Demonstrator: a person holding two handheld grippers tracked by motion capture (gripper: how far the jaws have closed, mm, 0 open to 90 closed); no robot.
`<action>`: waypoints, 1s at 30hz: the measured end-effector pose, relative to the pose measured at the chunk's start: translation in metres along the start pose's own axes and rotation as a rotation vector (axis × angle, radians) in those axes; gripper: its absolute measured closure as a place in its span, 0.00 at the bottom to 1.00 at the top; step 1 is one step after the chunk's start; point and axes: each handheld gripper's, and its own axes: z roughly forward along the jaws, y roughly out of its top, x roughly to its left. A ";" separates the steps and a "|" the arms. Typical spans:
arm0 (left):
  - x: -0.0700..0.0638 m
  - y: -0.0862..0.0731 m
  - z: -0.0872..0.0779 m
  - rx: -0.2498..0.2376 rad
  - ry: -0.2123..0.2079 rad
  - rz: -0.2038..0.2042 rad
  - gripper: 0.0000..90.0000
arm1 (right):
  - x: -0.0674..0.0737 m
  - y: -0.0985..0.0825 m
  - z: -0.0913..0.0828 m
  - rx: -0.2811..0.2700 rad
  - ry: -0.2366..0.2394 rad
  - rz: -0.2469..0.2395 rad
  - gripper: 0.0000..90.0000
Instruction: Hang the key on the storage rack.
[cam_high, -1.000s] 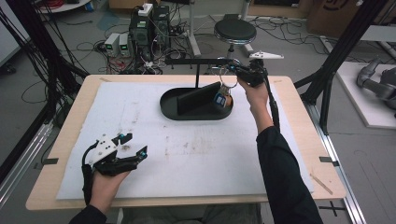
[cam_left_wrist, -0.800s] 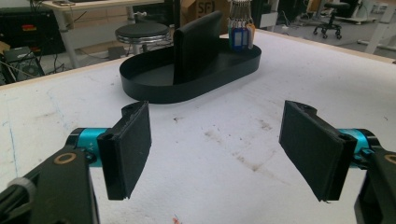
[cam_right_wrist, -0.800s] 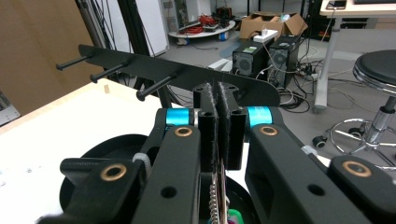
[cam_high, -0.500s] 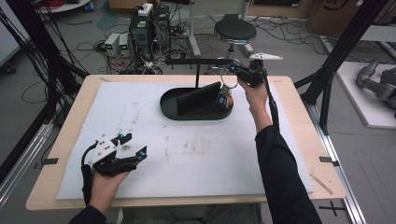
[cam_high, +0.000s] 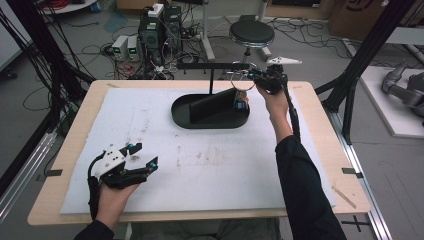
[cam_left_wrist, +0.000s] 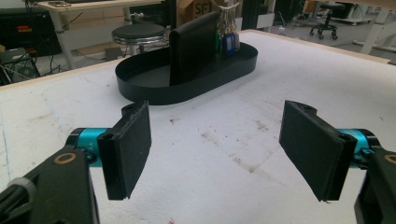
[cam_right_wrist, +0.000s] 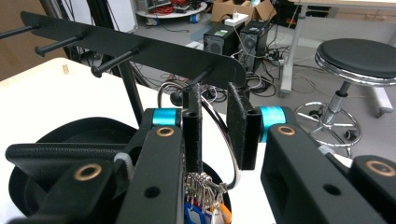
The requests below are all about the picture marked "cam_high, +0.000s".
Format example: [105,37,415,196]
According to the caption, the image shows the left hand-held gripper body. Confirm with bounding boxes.
[87,143,149,190]

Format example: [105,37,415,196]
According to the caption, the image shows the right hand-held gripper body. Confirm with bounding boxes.
[253,55,303,96]

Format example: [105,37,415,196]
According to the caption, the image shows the key ring with coloured tags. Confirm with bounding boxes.
[229,61,257,113]

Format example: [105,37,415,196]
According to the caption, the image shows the black oval tray with hanger stand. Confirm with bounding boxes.
[170,61,251,130]

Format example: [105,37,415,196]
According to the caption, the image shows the person's right hand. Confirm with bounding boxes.
[256,84,294,122]

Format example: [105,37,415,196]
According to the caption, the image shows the person's left hand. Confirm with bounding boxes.
[95,182,141,222]

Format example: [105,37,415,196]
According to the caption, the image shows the round black stool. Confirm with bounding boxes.
[228,20,276,63]

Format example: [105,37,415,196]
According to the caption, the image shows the white foam mat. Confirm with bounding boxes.
[59,87,337,215]

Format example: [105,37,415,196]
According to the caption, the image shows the white table leg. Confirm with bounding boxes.
[200,0,216,62]

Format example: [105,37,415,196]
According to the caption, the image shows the black computer tower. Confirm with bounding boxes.
[163,5,184,51]
[138,13,166,65]

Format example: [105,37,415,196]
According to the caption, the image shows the white bench power supply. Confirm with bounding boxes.
[127,35,141,62]
[111,34,130,61]

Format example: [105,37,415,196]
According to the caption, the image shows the printed cardboard box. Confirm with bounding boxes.
[328,0,388,42]

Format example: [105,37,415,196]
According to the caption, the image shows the white floor board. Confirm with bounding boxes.
[359,65,424,139]

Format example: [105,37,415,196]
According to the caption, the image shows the white power adapter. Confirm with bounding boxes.
[147,3,165,18]

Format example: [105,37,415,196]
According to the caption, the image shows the thin wooden stick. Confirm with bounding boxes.
[331,185,357,210]

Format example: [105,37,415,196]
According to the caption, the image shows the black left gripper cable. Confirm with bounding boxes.
[87,151,102,221]

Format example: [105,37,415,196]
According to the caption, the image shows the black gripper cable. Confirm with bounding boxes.
[87,151,102,221]
[281,74,302,143]

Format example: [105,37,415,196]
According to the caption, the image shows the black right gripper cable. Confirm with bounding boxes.
[281,74,302,143]

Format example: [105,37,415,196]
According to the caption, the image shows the black metal frame post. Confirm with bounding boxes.
[314,0,418,145]

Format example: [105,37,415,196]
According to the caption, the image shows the black cable bundle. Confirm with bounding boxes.
[0,0,96,101]

